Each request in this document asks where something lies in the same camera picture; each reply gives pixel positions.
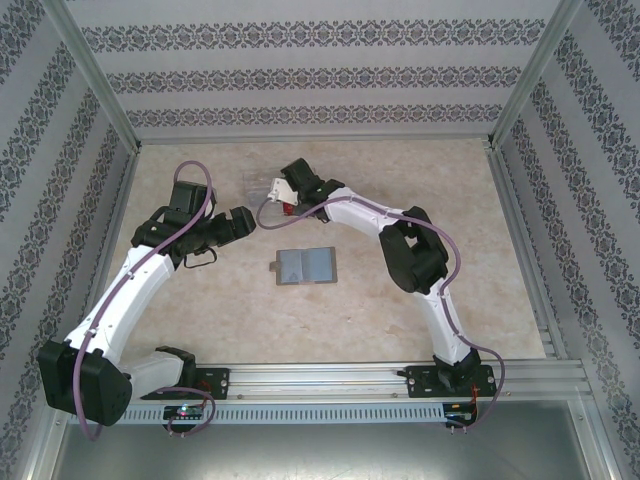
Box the purple cable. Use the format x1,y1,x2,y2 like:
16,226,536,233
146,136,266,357
254,194,507,431
74,160,217,442

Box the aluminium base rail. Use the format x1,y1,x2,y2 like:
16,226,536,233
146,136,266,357
129,363,591,401

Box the aluminium frame bar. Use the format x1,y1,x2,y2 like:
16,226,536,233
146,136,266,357
22,399,71,480
579,394,634,480

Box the grey card holder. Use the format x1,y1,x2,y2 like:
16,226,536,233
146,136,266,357
269,246,341,288

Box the slotted grey cable duct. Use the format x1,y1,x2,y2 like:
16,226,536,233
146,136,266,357
122,403,446,422

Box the aluminium frame post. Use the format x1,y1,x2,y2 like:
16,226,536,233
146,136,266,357
42,0,144,151
484,0,587,150

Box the thin black cable loop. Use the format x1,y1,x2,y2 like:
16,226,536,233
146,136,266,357
180,248,219,269

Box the aluminium floor rail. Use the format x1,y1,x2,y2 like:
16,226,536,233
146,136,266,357
67,147,144,369
487,144,571,362

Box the clear plastic organizer box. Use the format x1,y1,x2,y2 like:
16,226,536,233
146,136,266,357
242,169,301,231

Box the grey metal sheet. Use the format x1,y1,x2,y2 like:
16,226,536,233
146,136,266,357
49,420,609,480

